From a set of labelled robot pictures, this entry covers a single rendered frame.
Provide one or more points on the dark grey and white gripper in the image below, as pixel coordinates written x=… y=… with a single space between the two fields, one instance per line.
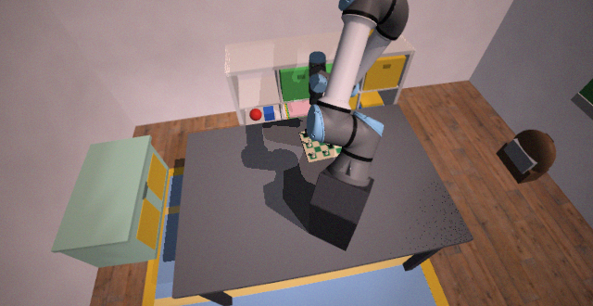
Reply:
x=314 y=97

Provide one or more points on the green and cream chessboard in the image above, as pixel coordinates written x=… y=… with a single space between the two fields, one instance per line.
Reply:
x=319 y=149

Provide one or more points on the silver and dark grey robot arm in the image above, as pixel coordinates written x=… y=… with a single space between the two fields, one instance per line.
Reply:
x=330 y=121

